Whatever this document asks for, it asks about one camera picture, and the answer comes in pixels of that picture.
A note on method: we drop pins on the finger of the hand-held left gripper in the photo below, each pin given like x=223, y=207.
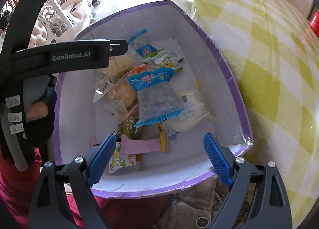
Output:
x=118, y=46

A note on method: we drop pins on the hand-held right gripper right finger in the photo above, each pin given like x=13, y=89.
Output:
x=218, y=159

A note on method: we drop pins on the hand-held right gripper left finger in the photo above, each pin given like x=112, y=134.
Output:
x=103, y=159

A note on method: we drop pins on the pale bread packet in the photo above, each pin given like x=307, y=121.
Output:
x=119, y=66

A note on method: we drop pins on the white green lemon packet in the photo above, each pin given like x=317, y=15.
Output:
x=124, y=161
x=163, y=60

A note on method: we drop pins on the blue white snack packet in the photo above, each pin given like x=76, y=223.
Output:
x=145, y=50

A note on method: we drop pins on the green cake packet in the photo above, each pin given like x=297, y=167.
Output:
x=129, y=126

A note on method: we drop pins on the pink and black snack packet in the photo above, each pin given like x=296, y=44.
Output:
x=144, y=144

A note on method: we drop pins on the orange bread packet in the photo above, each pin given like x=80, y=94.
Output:
x=123, y=94

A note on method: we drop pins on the clear white snack packet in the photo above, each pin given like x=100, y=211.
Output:
x=118, y=108

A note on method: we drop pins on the clear yellow edged cake packet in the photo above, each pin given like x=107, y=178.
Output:
x=189, y=109

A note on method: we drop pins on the large blue pig snack packet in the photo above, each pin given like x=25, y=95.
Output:
x=154, y=96

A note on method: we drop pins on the purple edged cardboard box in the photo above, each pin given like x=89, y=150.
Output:
x=206, y=81

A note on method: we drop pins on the person's left hand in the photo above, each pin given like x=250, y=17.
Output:
x=42, y=124

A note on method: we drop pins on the beige padded carved chair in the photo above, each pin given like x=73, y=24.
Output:
x=39, y=34

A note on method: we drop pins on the grey quilted cloth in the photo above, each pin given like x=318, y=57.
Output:
x=194, y=199

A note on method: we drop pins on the dark round button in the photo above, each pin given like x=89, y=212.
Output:
x=202, y=222

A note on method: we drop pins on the person's red clothing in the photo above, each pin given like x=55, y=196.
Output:
x=15, y=194

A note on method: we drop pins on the yellow checked tablecloth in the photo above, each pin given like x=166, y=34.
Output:
x=274, y=81

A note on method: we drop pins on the red thermos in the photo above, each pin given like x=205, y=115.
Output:
x=315, y=21

